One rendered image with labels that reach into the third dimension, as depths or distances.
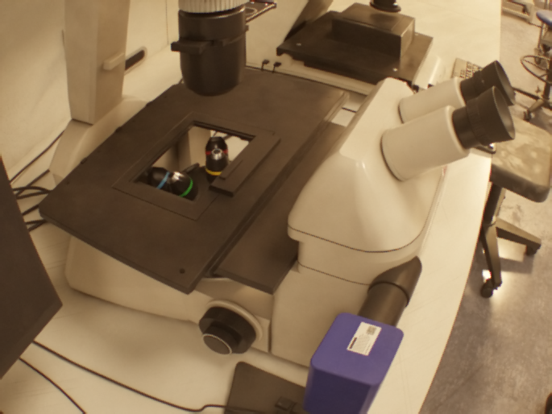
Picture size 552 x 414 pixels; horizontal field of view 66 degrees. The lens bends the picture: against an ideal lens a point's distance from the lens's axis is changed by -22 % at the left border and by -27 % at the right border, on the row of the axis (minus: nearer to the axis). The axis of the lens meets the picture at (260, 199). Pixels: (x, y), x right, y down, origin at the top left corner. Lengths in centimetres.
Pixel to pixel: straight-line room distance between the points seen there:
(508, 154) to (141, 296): 124
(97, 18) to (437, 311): 58
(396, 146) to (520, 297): 147
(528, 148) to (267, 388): 131
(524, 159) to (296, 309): 120
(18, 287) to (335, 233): 28
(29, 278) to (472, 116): 40
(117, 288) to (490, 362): 124
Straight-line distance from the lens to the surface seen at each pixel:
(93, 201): 55
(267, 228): 53
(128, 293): 68
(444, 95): 48
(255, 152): 57
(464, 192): 92
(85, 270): 72
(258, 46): 119
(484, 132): 41
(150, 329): 68
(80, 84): 65
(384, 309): 44
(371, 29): 110
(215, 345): 60
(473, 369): 161
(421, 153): 43
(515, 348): 171
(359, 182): 42
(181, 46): 50
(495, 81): 46
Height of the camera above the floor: 130
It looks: 40 degrees down
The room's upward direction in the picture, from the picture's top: 1 degrees counter-clockwise
